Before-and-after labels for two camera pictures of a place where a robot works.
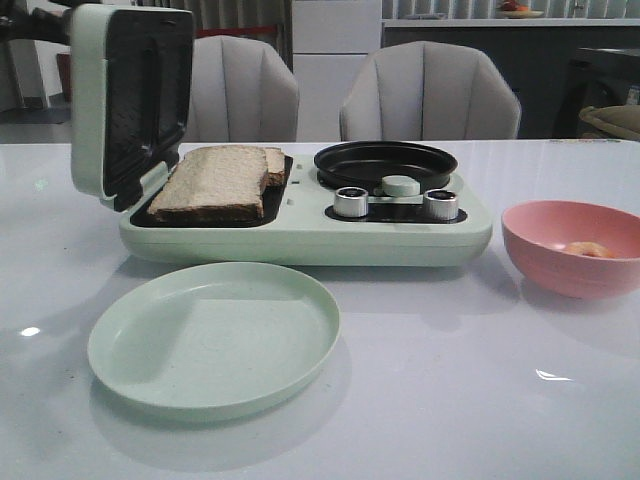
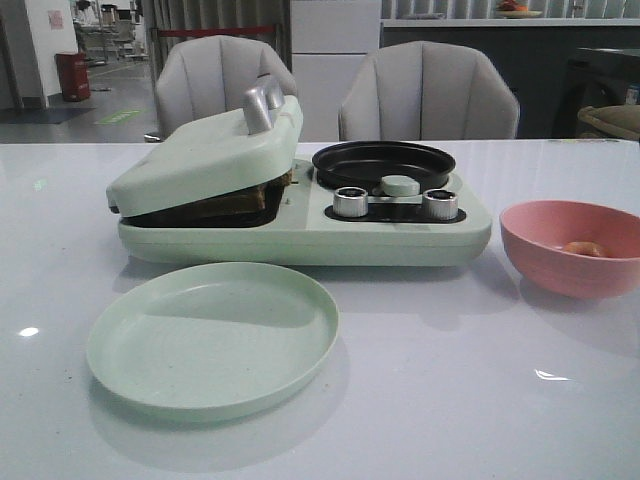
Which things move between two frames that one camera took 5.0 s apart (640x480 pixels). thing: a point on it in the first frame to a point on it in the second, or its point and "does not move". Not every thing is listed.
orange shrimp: x=589 y=248 does not move
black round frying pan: x=366 y=164 does not move
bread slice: x=274 y=173 to x=283 y=180
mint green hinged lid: x=131 y=96 to x=214 y=157
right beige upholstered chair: x=429 y=91 does not move
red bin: x=65 y=68 does not move
